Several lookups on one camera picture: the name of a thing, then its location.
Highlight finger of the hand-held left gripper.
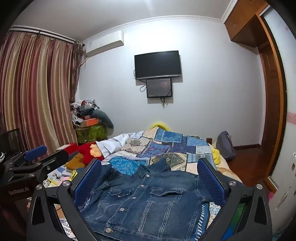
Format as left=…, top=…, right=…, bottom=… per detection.
left=5, top=145, right=48, bottom=171
left=9, top=149, right=70, bottom=179

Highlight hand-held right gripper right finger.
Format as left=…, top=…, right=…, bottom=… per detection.
left=196, top=158, right=273, bottom=241

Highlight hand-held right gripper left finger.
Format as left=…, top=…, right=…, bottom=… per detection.
left=26, top=159, right=102, bottom=241

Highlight blue denim jacket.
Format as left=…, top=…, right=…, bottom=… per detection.
left=79, top=158, right=214, bottom=241

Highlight pile of clothes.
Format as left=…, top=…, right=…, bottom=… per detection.
left=70, top=100, right=100, bottom=127

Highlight printed papers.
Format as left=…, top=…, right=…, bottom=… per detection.
left=46, top=166, right=79, bottom=187

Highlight red box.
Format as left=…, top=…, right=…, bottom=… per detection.
left=61, top=143, right=79, bottom=154

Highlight yellow cloth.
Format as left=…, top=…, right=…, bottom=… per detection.
left=211, top=141, right=228, bottom=165

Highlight red plush toy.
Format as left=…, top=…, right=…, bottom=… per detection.
left=77, top=142, right=104, bottom=165

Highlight grey backpack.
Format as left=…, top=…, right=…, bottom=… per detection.
left=216, top=131, right=237, bottom=161

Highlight white cloth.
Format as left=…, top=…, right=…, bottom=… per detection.
left=96, top=133, right=139, bottom=160

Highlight orange box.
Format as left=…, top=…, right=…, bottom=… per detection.
left=77, top=118, right=99, bottom=127

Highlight blue patchwork quilt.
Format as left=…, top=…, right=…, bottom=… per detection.
left=46, top=128, right=243, bottom=241

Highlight striped brown curtain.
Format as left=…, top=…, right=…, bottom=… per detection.
left=0, top=30, right=84, bottom=151

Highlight yellow plastic object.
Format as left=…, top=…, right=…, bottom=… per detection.
left=148, top=120, right=170, bottom=131

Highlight wooden door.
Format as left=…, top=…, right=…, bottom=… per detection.
left=256, top=14, right=288, bottom=193

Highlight white air conditioner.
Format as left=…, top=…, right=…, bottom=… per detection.
left=84, top=31, right=124, bottom=57

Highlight wooden overhead cabinet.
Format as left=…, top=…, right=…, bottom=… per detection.
left=224, top=0, right=271, bottom=48

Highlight small black wall monitor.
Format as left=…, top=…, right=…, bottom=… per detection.
left=146, top=78, right=173, bottom=98

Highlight curtain rail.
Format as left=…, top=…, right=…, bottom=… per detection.
left=10, top=25, right=78, bottom=43

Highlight black wall television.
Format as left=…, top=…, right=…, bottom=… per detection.
left=134, top=50, right=182, bottom=80

